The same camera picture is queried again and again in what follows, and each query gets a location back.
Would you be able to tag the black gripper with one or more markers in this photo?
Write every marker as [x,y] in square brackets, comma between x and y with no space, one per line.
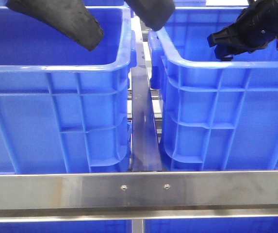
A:
[255,27]

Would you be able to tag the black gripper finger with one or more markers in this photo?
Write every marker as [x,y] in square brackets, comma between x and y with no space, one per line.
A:
[70,17]
[154,13]

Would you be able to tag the blue plastic crate left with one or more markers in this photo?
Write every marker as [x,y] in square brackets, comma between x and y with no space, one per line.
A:
[63,109]

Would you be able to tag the blue plastic crate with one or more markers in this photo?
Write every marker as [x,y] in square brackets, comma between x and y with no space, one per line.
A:
[216,115]
[63,109]

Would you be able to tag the blue plastic crate right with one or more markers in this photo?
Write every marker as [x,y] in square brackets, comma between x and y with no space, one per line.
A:
[216,115]

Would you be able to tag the steel shelf divider bar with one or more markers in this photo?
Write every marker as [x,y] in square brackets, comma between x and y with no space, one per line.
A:
[145,147]

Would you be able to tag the blue crate lower shelf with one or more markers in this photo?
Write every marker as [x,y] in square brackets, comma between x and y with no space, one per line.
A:
[193,225]

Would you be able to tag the steel shelf front rail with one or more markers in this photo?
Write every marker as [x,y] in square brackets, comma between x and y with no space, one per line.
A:
[138,195]

